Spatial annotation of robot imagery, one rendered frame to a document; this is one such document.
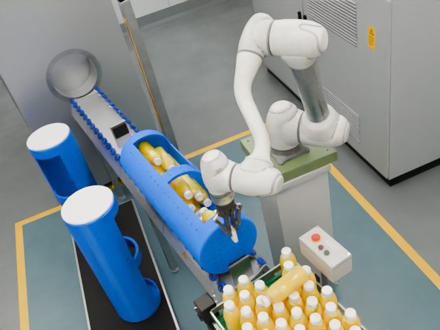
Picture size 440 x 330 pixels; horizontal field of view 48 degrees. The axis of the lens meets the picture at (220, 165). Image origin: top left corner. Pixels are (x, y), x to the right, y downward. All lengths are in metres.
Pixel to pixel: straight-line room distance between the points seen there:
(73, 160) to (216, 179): 1.74
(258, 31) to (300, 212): 1.10
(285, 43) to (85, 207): 1.36
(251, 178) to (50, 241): 2.76
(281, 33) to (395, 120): 1.75
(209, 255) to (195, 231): 0.11
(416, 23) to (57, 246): 2.98
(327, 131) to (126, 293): 1.47
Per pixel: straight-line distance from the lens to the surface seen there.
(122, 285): 2.89
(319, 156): 2.47
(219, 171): 1.69
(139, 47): 3.09
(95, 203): 2.62
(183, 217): 2.11
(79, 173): 3.36
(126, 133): 3.08
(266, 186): 1.63
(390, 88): 3.29
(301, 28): 1.84
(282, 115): 2.33
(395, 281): 3.28
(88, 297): 3.44
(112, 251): 2.70
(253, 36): 1.89
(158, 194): 2.28
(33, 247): 4.23
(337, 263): 1.96
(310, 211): 2.66
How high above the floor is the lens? 2.65
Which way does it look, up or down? 39 degrees down
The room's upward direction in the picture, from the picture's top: 15 degrees counter-clockwise
